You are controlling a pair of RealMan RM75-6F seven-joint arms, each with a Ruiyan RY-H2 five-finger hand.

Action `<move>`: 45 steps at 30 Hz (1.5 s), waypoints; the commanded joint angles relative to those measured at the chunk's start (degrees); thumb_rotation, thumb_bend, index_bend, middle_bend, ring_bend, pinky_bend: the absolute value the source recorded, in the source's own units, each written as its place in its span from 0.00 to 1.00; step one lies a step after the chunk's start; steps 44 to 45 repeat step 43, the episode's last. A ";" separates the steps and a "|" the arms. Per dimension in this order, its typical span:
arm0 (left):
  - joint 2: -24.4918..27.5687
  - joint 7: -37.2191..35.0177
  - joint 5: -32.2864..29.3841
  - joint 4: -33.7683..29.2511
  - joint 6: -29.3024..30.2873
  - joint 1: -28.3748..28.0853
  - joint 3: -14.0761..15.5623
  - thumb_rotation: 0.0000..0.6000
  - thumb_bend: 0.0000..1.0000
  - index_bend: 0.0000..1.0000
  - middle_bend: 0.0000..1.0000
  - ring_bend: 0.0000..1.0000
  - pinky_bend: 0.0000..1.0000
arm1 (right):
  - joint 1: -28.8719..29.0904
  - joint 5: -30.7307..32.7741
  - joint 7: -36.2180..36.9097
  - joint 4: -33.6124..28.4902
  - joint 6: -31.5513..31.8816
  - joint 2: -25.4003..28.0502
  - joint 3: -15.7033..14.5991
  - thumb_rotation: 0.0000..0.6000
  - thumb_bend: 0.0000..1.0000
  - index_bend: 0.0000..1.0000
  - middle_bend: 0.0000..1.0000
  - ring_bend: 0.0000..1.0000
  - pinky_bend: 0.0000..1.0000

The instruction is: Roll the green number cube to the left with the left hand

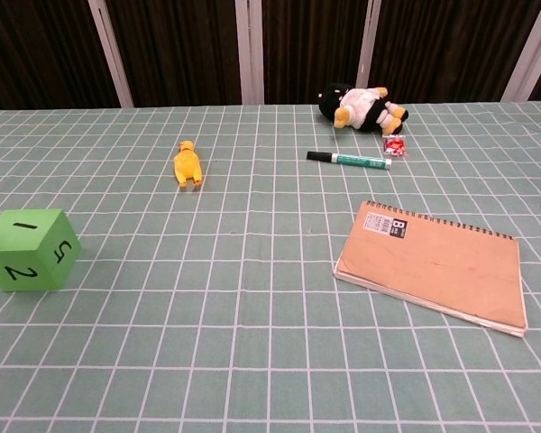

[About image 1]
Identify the green numbered foam cube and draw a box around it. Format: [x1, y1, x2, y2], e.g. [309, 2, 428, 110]
[0, 208, 82, 293]

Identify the green grid tablecloth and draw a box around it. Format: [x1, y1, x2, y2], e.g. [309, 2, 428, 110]
[0, 101, 541, 433]

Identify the yellow rubber chicken toy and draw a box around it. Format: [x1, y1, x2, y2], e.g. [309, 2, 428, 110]
[172, 139, 205, 190]

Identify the green marker pen black cap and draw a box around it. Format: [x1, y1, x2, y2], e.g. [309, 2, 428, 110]
[306, 150, 393, 171]

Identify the black white plush doll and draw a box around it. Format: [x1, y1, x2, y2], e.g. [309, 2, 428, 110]
[317, 82, 409, 134]

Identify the red candy packet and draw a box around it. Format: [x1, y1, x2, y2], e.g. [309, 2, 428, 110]
[381, 134, 409, 158]

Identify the brown spiral notebook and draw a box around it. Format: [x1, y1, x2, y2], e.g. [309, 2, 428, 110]
[333, 200, 529, 338]

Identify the white partition frame post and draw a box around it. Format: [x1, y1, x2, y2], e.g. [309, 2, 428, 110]
[354, 0, 382, 89]
[234, 0, 265, 106]
[500, 0, 541, 103]
[88, 0, 135, 109]

